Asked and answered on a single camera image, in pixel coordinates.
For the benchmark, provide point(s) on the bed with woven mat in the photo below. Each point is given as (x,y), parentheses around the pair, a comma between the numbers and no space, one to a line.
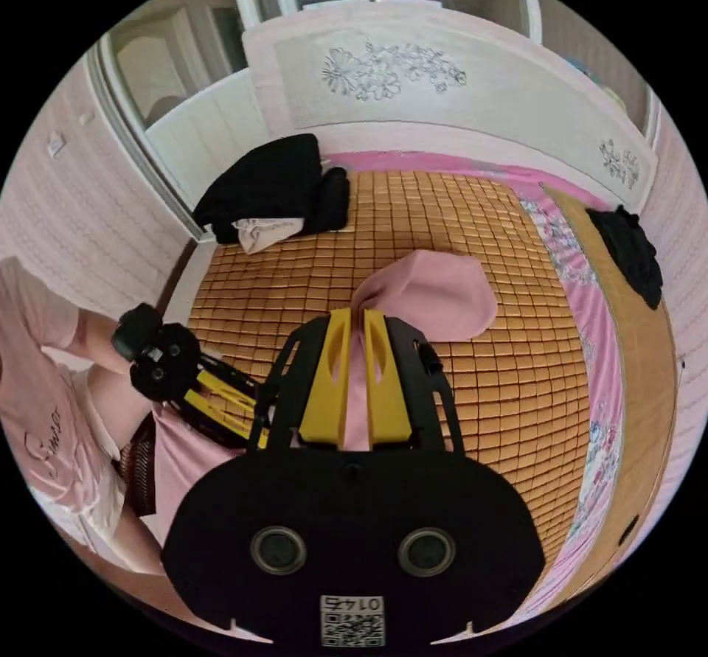
(498,391)

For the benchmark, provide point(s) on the pink long sleeve shirt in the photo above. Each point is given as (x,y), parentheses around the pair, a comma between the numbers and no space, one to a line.
(437,297)

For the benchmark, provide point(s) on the pile of clothes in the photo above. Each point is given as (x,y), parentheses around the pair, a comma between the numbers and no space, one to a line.
(265,187)

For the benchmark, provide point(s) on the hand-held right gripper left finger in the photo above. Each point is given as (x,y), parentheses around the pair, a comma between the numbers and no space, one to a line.
(326,391)

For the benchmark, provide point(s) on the person's body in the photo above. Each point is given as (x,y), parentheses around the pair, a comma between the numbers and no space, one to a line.
(44,425)

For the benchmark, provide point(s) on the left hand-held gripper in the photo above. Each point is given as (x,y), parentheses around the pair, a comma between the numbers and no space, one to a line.
(166,361)

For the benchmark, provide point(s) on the person's left forearm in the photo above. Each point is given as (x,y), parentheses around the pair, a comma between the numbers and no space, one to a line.
(102,344)

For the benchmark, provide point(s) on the black garment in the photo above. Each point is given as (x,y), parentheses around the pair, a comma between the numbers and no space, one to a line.
(633,259)

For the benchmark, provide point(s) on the white wardrobe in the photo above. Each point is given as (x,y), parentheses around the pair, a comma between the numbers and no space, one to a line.
(193,115)

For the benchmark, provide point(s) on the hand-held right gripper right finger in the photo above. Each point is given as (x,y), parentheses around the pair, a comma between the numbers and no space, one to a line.
(387,402)

